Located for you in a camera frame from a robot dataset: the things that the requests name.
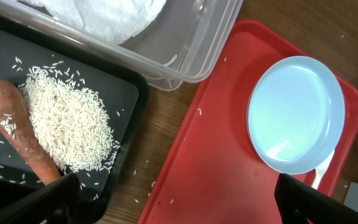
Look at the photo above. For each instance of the pile of white rice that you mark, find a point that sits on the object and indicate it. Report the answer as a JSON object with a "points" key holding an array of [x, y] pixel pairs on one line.
{"points": [[71, 124]]}

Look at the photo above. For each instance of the orange carrot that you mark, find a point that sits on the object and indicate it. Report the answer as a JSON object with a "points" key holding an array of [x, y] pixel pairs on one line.
{"points": [[16, 127]]}

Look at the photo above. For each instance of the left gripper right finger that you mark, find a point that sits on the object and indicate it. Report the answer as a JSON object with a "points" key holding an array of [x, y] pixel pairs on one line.
{"points": [[300, 203]]}

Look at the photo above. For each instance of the black plastic bin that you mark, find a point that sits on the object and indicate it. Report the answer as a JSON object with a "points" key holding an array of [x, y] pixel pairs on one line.
{"points": [[125, 94]]}

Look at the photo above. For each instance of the clear plastic bin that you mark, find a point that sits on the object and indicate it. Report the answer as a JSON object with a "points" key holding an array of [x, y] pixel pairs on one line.
{"points": [[182, 44]]}

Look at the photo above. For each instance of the light blue plate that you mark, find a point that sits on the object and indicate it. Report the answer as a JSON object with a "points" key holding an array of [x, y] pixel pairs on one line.
{"points": [[296, 115]]}

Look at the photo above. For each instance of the white plastic spoon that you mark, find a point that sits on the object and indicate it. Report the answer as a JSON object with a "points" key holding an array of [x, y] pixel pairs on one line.
{"points": [[321, 170]]}

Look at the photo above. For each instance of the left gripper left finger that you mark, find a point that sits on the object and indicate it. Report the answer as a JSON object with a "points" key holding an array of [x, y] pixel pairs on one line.
{"points": [[57, 202]]}

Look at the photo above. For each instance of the white paper towel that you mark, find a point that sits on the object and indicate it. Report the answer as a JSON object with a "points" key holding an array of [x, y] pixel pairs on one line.
{"points": [[114, 21]]}

